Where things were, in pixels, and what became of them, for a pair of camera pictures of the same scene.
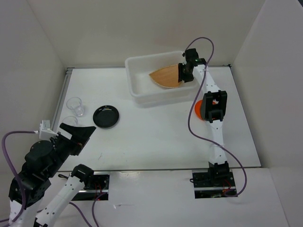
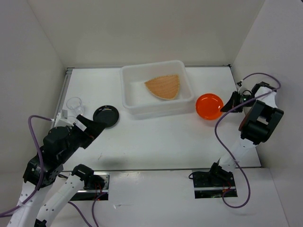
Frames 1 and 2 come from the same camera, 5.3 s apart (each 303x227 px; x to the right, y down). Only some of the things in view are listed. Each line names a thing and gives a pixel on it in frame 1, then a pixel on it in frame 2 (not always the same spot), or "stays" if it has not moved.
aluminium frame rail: x=56 y=118 stays
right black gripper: x=181 y=75 -> x=232 y=103
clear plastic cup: x=75 y=104 stays
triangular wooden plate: x=167 y=76 -> x=166 y=87
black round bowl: x=105 y=117 stays
